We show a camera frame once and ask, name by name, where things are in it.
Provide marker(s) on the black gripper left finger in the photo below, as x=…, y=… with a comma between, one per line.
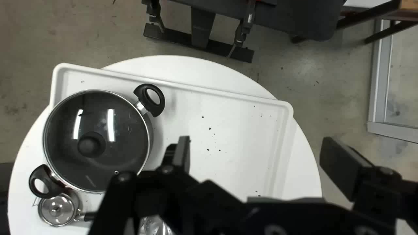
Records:
x=183, y=154

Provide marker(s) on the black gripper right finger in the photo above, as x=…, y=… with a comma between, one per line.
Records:
x=347, y=167

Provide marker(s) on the glass pot lid black knob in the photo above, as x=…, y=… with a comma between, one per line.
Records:
x=112, y=157

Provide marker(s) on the white plastic tray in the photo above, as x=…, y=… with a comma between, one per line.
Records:
x=217, y=112

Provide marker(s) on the black printer cabinet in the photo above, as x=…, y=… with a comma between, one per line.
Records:
x=3, y=196

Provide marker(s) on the grey metal partition frame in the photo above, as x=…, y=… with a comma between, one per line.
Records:
x=379, y=79

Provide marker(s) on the dark metal desk frame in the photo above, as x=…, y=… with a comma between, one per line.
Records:
x=370, y=15

